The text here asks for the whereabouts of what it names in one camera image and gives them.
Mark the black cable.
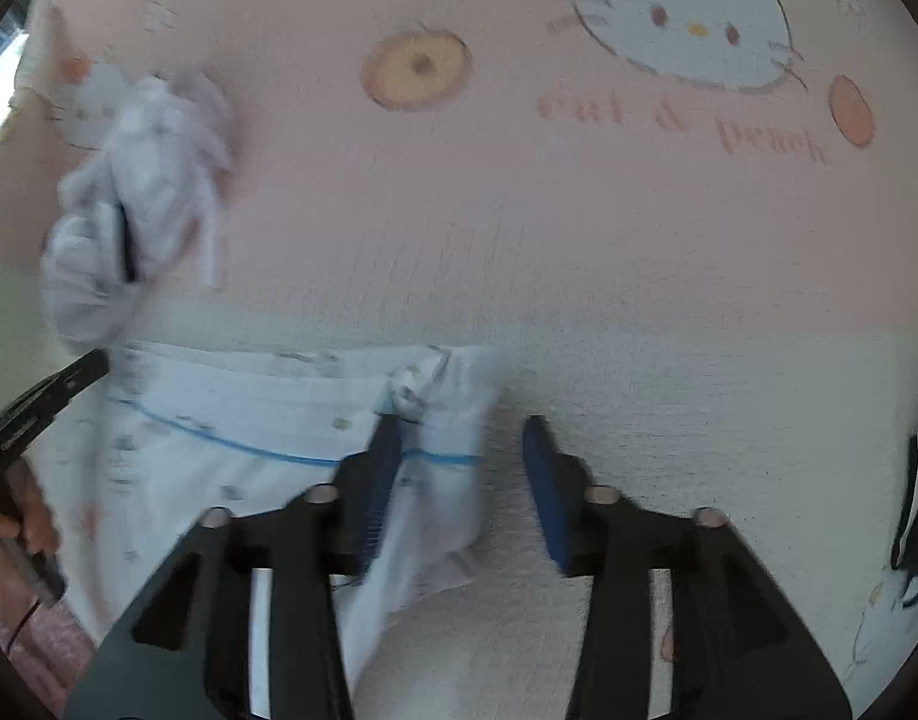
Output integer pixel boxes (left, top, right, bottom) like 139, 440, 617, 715
5, 596, 44, 650

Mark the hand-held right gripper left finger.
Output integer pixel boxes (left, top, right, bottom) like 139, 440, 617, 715
61, 412, 404, 720

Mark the pink cat print blanket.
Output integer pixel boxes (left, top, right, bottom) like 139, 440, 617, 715
0, 0, 918, 720

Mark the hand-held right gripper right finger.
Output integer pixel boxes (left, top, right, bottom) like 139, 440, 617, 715
523, 414, 854, 720

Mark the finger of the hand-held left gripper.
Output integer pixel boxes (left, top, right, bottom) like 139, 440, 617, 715
0, 349, 111, 466

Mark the crumpled white garment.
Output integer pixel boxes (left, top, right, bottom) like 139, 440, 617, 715
39, 71, 239, 350

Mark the folded navy striped garment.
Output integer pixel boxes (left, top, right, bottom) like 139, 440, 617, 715
890, 401, 918, 608

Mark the person's left hand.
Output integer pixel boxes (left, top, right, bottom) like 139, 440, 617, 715
0, 457, 61, 563

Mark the white cartoon print pajamas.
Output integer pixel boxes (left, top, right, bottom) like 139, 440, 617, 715
31, 341, 501, 691

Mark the pink fluffy rug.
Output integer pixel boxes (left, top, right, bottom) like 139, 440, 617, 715
0, 600, 92, 698

